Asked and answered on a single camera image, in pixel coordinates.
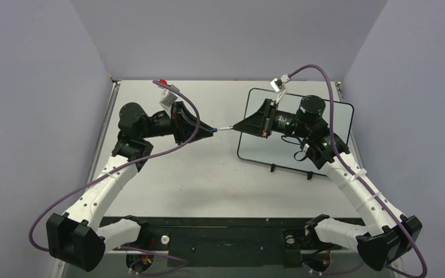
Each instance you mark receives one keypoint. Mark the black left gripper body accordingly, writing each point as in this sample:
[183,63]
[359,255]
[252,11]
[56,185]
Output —
[179,127]

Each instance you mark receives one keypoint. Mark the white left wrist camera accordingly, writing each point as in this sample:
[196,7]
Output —
[168,98]

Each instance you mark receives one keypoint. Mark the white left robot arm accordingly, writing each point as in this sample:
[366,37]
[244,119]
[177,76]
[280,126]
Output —
[76,236]

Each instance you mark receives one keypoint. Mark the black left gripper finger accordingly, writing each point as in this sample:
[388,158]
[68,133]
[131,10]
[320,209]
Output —
[191,121]
[201,133]

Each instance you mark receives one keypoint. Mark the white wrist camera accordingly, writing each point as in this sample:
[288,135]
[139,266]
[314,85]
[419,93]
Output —
[168,98]
[279,86]

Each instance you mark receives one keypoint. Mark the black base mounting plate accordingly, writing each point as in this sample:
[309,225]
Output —
[229,242]

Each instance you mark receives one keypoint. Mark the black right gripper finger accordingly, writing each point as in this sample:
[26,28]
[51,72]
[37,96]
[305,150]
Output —
[253,121]
[251,129]

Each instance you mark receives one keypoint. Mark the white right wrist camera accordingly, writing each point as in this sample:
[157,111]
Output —
[279,86]

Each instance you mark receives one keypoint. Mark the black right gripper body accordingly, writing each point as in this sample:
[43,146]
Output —
[266,119]

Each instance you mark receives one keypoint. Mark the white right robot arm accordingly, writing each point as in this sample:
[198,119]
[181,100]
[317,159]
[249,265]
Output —
[387,233]

